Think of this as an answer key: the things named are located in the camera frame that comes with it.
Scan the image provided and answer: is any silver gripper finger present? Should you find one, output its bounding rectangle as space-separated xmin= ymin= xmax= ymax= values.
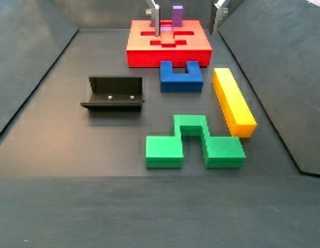
xmin=211 ymin=0 xmax=229 ymax=33
xmin=146 ymin=0 xmax=160 ymax=37

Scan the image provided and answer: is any blue U-shaped block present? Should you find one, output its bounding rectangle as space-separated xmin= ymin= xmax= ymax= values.
xmin=160 ymin=61 xmax=203 ymax=92

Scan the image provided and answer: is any red slotted base board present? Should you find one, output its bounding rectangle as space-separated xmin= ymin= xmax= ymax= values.
xmin=125 ymin=20 xmax=212 ymax=68

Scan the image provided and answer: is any purple U-shaped block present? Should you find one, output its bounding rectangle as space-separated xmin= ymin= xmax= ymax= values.
xmin=160 ymin=5 xmax=183 ymax=31

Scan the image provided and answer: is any yellow long bar block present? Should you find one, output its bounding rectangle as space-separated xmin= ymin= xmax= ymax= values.
xmin=212 ymin=68 xmax=258 ymax=138

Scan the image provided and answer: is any green stepped block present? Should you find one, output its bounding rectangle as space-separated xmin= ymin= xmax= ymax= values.
xmin=144 ymin=114 xmax=246 ymax=169

